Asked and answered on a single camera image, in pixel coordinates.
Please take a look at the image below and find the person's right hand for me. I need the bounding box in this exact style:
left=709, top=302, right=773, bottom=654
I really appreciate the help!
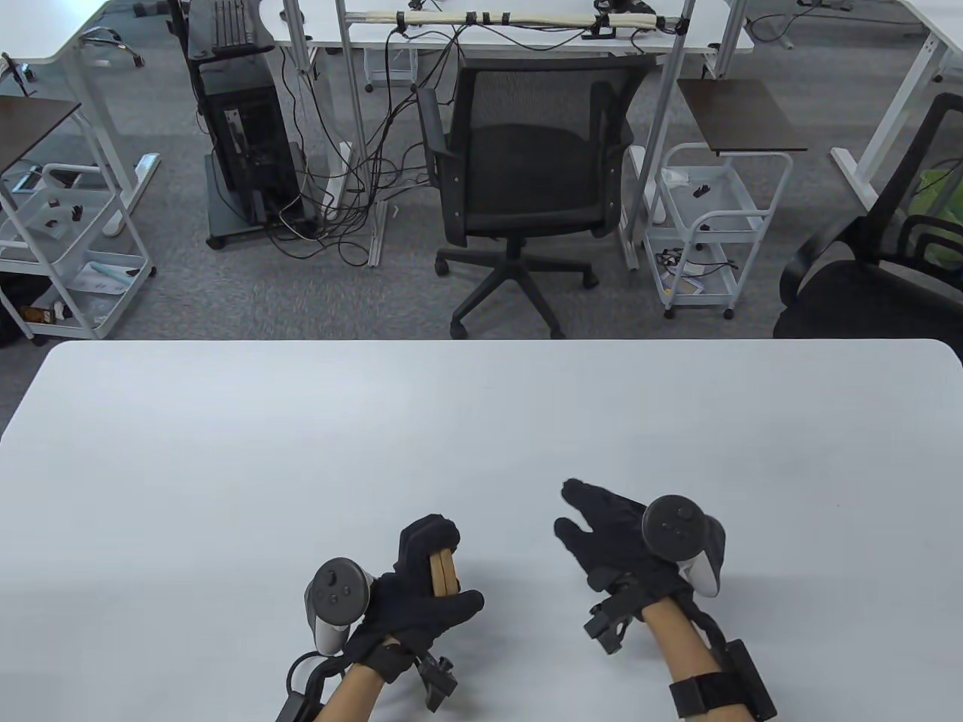
left=554, top=478, right=697, bottom=604

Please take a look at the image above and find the person's left hand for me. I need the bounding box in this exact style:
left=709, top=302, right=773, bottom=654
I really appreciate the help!
left=345, top=514, right=487, bottom=667

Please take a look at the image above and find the person's left forearm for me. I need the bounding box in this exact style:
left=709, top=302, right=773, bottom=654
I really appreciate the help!
left=311, top=639, right=400, bottom=722

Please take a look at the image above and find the person's right forearm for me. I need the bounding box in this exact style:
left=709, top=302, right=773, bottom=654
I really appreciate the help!
left=639, top=598, right=725, bottom=722

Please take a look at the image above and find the grey white tracking controller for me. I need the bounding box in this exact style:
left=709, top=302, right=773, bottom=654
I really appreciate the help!
left=303, top=557, right=374, bottom=656
left=641, top=493, right=728, bottom=599

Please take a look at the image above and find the black padded office chair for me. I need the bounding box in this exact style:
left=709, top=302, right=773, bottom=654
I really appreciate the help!
left=773, top=93, right=963, bottom=340

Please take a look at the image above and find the white rolling cart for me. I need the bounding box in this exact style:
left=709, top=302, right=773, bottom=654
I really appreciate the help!
left=643, top=143, right=794, bottom=321
left=0, top=162, right=158, bottom=346

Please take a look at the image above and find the black mesh office chair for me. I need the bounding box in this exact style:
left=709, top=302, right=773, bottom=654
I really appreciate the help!
left=416, top=56, right=659, bottom=340

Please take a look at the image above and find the black computer tower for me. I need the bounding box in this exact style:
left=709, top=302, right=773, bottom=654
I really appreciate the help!
left=199, top=79, right=307, bottom=226
left=166, top=0, right=320, bottom=251

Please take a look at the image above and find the brown wooden tabletop board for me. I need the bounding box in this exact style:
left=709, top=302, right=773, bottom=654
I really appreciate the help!
left=677, top=77, right=810, bottom=157
left=0, top=96, right=82, bottom=175

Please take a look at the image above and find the white power strip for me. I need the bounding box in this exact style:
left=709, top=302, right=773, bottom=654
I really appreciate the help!
left=322, top=141, right=354, bottom=221

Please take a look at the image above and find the white blue paper packet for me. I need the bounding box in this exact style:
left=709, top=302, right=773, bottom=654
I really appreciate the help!
left=72, top=259, right=144, bottom=295

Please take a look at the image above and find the lime green bag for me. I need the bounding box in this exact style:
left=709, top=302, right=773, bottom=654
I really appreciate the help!
left=907, top=169, right=963, bottom=269

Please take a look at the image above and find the white desk with slanted leg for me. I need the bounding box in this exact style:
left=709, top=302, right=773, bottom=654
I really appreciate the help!
left=830, top=0, right=963, bottom=215

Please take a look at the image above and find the black keyboard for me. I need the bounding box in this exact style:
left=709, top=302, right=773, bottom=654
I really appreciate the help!
left=212, top=0, right=254, bottom=53

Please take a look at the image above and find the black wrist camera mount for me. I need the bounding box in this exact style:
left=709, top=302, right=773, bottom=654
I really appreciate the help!
left=582, top=575, right=649, bottom=657
left=412, top=652, right=460, bottom=714

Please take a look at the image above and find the black glove cable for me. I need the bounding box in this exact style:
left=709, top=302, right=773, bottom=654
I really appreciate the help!
left=284, top=650, right=354, bottom=722
left=680, top=593, right=735, bottom=657

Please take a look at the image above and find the tangle of black cables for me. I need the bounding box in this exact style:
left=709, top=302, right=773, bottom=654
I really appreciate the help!
left=267, top=23, right=471, bottom=269

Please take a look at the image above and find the aluminium frame post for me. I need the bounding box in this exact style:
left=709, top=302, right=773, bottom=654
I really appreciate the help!
left=618, top=0, right=697, bottom=273
left=335, top=0, right=388, bottom=269

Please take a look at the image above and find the white desk with cable sleeve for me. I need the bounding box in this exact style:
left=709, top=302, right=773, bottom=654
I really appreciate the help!
left=260, top=0, right=755, bottom=80

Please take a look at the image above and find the cream cable sleeve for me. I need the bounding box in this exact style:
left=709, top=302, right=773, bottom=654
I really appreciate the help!
left=354, top=9, right=668, bottom=34

